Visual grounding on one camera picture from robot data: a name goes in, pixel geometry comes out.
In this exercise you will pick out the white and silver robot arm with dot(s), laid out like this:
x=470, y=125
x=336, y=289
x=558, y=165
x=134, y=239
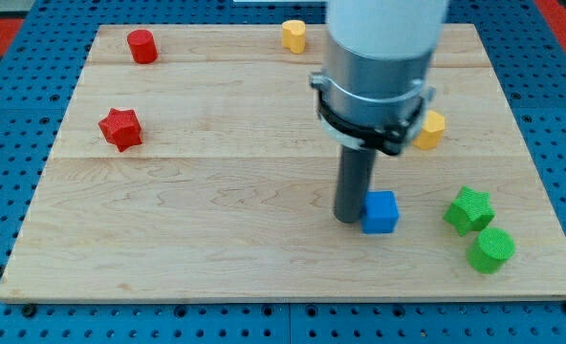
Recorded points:
x=371, y=88

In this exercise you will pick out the yellow hexagon block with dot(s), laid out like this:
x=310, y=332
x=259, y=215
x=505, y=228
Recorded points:
x=431, y=132

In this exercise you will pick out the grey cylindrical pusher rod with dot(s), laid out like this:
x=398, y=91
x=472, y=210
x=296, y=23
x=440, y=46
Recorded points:
x=353, y=178

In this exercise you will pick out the wooden board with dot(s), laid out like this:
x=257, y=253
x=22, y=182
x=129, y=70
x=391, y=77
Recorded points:
x=229, y=197

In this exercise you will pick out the blue cube block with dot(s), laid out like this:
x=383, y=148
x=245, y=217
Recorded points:
x=380, y=213

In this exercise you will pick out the yellow heart block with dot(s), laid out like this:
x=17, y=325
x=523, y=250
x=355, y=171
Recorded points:
x=293, y=36

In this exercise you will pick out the red star block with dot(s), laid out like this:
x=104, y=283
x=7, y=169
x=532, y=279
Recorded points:
x=121, y=128

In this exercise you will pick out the green star block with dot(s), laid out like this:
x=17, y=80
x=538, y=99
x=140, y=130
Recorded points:
x=469, y=211

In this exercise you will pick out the red cylinder block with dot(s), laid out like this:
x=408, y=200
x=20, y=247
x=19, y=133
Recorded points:
x=142, y=46

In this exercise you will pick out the green cylinder block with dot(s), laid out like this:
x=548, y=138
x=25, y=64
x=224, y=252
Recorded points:
x=492, y=248

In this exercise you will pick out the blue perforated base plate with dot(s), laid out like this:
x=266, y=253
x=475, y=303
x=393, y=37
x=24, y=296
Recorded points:
x=38, y=74

